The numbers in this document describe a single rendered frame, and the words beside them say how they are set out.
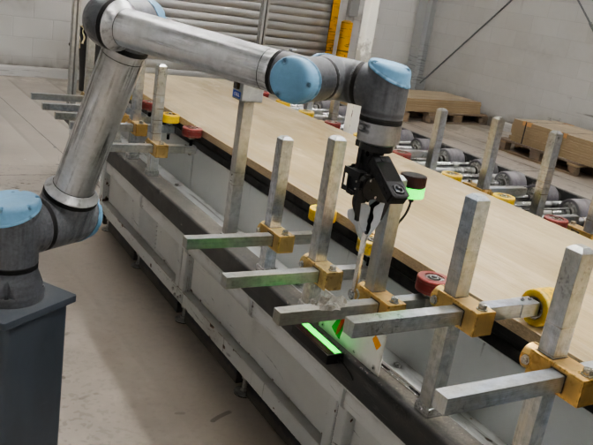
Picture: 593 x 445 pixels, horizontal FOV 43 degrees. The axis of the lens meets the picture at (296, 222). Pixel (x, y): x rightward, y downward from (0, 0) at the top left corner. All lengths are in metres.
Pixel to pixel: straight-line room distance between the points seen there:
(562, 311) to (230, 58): 0.79
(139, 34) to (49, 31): 7.85
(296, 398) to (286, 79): 1.38
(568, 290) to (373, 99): 0.54
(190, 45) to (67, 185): 0.65
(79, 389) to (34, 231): 0.98
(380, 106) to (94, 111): 0.79
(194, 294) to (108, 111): 1.46
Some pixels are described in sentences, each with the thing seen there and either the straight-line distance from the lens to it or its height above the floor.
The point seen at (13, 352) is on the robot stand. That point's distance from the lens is 2.09.
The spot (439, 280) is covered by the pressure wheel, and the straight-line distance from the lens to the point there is 1.77.
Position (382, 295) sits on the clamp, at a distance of 1.70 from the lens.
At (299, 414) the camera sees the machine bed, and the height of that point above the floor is 0.17.
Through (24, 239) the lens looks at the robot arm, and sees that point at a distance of 2.03.
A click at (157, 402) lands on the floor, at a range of 2.83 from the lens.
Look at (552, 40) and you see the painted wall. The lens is 10.60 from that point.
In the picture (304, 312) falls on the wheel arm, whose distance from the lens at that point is 1.57.
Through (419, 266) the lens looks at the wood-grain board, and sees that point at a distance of 1.88.
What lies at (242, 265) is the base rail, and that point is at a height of 0.69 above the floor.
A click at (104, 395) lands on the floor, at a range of 2.85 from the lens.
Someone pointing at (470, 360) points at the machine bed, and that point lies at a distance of 1.81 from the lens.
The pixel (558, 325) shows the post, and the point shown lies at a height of 1.03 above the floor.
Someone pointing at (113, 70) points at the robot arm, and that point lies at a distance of 1.93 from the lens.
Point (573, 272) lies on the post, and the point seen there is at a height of 1.13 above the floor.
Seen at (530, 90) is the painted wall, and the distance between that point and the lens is 10.73.
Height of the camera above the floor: 1.50
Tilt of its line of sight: 17 degrees down
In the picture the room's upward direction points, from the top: 9 degrees clockwise
